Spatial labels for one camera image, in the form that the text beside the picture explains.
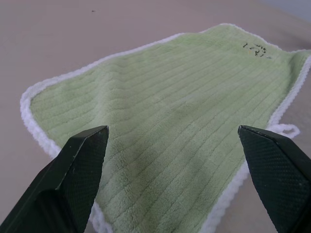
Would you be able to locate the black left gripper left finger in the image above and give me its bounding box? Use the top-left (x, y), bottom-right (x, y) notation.
top-left (0, 125), bottom-right (109, 233)

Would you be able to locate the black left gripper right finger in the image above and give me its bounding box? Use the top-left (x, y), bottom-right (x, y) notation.
top-left (237, 125), bottom-right (311, 233)

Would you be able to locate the light green towel white trim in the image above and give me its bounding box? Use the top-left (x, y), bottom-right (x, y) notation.
top-left (19, 23), bottom-right (311, 233)

